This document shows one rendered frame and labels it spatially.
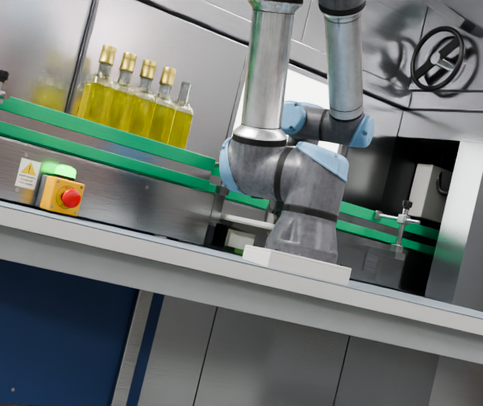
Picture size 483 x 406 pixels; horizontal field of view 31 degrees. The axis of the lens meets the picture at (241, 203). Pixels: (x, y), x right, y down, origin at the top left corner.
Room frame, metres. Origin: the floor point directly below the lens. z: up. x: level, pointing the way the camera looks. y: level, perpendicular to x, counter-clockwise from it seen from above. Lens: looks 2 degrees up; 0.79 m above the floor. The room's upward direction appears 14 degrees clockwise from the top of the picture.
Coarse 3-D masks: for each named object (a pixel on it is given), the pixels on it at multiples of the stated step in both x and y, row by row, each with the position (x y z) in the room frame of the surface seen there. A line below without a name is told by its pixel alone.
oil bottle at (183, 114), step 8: (176, 104) 2.18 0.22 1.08; (184, 104) 2.18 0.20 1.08; (176, 112) 2.17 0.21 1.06; (184, 112) 2.18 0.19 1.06; (192, 112) 2.20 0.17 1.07; (176, 120) 2.17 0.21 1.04; (184, 120) 2.19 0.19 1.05; (176, 128) 2.17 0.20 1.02; (184, 128) 2.19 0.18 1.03; (168, 136) 2.17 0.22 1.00; (176, 136) 2.18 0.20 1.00; (184, 136) 2.19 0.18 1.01; (168, 144) 2.17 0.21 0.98; (176, 144) 2.18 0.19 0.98; (184, 144) 2.20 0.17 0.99
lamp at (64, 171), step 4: (56, 168) 1.83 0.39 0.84; (60, 168) 1.82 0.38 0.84; (64, 168) 1.82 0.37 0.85; (68, 168) 1.83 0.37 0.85; (72, 168) 1.83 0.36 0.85; (56, 172) 1.83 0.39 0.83; (60, 172) 1.82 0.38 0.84; (64, 172) 1.82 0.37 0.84; (68, 172) 1.83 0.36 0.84; (72, 172) 1.83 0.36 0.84; (56, 176) 1.83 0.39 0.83; (60, 176) 1.82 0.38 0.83; (64, 176) 1.82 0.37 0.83; (68, 176) 1.83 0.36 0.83; (72, 176) 1.83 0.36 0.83; (72, 180) 1.83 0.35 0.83
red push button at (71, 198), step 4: (72, 188) 1.79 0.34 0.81; (68, 192) 1.79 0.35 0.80; (72, 192) 1.79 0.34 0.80; (76, 192) 1.80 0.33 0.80; (64, 196) 1.78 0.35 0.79; (68, 196) 1.79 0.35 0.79; (72, 196) 1.79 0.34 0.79; (76, 196) 1.80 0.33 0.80; (80, 196) 1.80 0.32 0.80; (64, 200) 1.79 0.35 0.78; (68, 200) 1.79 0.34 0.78; (72, 200) 1.79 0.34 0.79; (76, 200) 1.80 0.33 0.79; (80, 200) 1.81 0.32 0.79; (64, 204) 1.79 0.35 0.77; (68, 204) 1.79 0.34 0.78; (72, 204) 1.79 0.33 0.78; (76, 204) 1.80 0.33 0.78
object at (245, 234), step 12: (216, 228) 2.17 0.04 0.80; (228, 228) 2.13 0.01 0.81; (240, 228) 2.09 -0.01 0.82; (252, 228) 2.06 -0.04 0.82; (264, 228) 2.02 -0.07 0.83; (204, 240) 2.23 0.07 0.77; (216, 240) 2.16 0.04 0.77; (228, 240) 2.13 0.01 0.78; (240, 240) 2.09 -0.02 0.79; (252, 240) 2.05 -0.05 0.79; (264, 240) 2.01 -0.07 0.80; (228, 252) 2.12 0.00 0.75; (240, 252) 2.08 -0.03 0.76
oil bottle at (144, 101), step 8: (136, 88) 2.12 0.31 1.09; (144, 88) 2.12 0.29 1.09; (136, 96) 2.10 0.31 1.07; (144, 96) 2.11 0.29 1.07; (152, 96) 2.13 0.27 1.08; (136, 104) 2.10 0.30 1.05; (144, 104) 2.11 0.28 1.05; (152, 104) 2.13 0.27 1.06; (136, 112) 2.10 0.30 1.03; (144, 112) 2.12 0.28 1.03; (152, 112) 2.13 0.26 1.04; (136, 120) 2.11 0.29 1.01; (144, 120) 2.12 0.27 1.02; (128, 128) 2.10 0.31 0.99; (136, 128) 2.11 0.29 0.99; (144, 128) 2.12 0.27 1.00; (144, 136) 2.13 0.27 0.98
